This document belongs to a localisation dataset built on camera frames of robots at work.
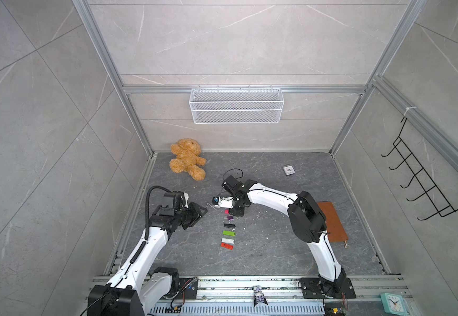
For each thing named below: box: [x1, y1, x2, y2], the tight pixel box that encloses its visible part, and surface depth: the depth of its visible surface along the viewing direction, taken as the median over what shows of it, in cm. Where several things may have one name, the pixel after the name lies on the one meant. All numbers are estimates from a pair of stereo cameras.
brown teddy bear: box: [169, 138, 207, 182], surface depth 109 cm
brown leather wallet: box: [317, 201, 349, 243], surface depth 92 cm
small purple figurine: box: [252, 285, 268, 307], surface depth 71 cm
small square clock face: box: [282, 164, 297, 176], surface depth 112 cm
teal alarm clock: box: [379, 292, 410, 316], surface depth 70 cm
